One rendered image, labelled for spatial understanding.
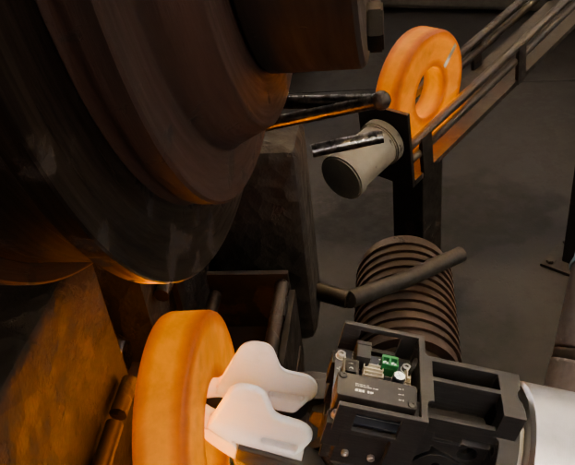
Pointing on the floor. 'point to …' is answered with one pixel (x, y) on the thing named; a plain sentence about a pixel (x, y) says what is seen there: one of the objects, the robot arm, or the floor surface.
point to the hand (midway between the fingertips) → (190, 407)
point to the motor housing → (410, 298)
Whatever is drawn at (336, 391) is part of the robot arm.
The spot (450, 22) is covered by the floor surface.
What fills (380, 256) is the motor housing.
